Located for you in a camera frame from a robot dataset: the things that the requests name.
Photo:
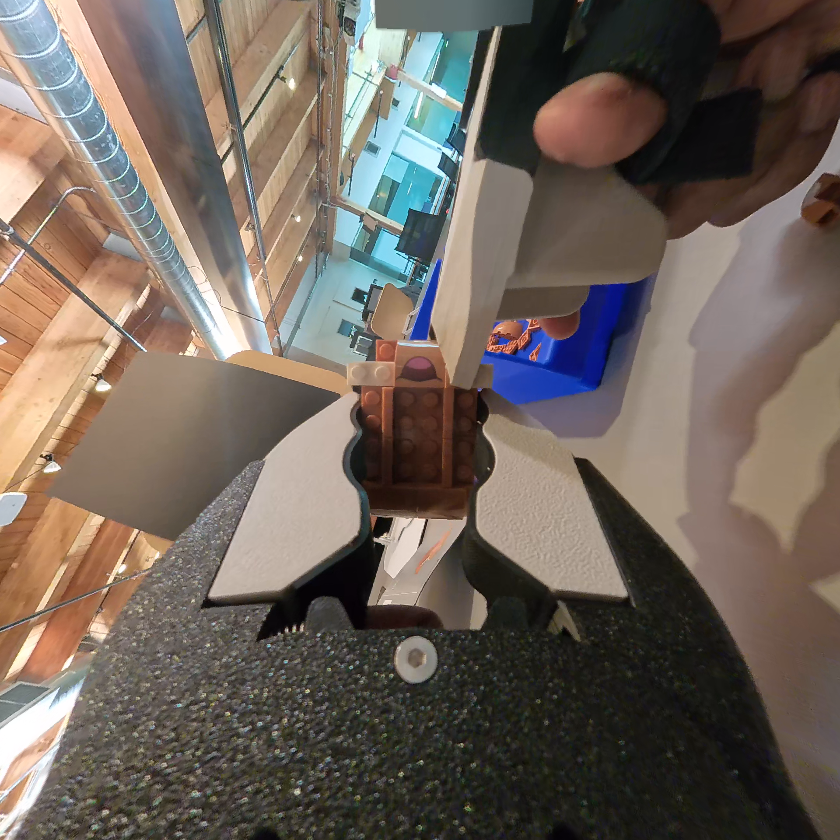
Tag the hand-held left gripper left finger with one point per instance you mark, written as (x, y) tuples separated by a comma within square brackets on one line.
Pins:
[(289, 525)]

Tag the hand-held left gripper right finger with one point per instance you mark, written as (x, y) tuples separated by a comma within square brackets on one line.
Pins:
[(551, 518)]

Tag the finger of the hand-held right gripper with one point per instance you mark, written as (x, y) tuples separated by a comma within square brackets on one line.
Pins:
[(482, 262)]

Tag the pile of brown lego pieces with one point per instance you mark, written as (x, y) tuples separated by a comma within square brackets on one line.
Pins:
[(515, 340)]

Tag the brown lego face piece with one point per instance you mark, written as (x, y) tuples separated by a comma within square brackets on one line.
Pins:
[(417, 367)]

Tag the blue plastic bin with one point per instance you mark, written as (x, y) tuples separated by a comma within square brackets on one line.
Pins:
[(577, 354)]

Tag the brown lego assembly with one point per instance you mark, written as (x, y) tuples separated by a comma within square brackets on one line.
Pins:
[(420, 446)]

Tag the person's right hand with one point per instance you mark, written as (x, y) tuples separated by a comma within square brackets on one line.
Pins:
[(590, 118)]

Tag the black office chair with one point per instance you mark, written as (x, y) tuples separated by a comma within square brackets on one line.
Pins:
[(420, 231)]

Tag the wooden chair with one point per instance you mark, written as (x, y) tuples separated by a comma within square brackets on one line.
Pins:
[(394, 312)]

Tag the wood framed black panel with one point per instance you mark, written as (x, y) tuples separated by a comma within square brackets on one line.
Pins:
[(184, 433)]

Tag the silver ventilation duct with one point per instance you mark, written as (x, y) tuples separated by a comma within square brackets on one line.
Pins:
[(111, 164)]

